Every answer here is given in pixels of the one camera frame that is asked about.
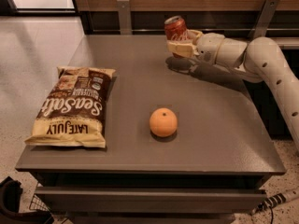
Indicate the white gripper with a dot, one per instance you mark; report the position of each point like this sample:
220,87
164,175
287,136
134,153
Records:
209,48

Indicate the red coke can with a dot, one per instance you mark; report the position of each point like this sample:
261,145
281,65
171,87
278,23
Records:
175,29

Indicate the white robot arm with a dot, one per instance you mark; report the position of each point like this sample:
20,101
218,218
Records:
258,60

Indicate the orange fruit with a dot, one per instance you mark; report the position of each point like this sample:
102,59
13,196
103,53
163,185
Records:
163,122

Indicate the Late July chips bag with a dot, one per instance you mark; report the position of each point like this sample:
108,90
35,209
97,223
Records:
73,114

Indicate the grey cabinet drawer front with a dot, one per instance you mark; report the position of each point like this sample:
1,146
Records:
150,200

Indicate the black object at floor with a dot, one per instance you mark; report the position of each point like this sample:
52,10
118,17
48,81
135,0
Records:
10,197

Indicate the right metal bracket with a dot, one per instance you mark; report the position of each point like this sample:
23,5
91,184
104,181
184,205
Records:
265,16

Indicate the metal bracket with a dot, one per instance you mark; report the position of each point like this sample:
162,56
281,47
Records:
124,14
265,16

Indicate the left metal bracket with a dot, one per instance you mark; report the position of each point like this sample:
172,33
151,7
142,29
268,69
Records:
124,14

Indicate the wire basket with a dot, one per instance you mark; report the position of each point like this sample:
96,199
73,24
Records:
37,204

